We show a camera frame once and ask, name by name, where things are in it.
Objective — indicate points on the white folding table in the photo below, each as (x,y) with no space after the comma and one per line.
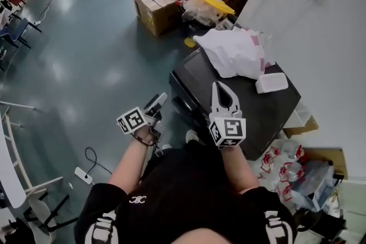
(8,168)

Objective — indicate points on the dark blue chair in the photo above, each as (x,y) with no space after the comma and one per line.
(17,30)

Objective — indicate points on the black and yellow case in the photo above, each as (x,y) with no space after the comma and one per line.
(197,26)

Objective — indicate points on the white paper scrap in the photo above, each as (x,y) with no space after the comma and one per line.
(70,185)

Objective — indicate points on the white power strip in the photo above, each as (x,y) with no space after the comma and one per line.
(83,175)

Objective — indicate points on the person's black shirt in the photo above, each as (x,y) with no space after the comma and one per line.
(160,208)

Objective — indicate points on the brown cardboard sheet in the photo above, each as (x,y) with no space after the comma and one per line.
(338,163)
(307,127)

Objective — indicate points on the person's right white shoe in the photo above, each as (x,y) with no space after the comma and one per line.
(192,136)

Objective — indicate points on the person's left forearm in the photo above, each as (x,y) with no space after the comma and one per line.
(128,165)

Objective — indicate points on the white plastic container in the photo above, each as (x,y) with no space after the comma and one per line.
(271,83)

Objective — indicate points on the white plastic bag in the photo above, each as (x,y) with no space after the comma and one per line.
(234,51)

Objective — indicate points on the bluish plastic bag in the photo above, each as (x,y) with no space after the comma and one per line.
(314,188)

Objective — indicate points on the clear plastic bag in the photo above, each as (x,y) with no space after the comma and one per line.
(200,10)

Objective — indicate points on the person's left white shoe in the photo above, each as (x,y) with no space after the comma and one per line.
(166,147)

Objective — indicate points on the person's right forearm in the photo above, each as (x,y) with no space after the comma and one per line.
(240,171)

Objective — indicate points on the white chair black frame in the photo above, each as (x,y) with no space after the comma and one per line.
(40,214)

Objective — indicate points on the person's white shoe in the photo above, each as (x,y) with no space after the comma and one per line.
(166,147)
(192,136)

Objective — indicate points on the pile of clear red-printed bags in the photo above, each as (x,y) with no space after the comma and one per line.
(283,171)

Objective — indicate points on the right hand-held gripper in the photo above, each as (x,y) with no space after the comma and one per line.
(233,128)

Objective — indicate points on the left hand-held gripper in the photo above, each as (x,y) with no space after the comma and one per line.
(133,120)

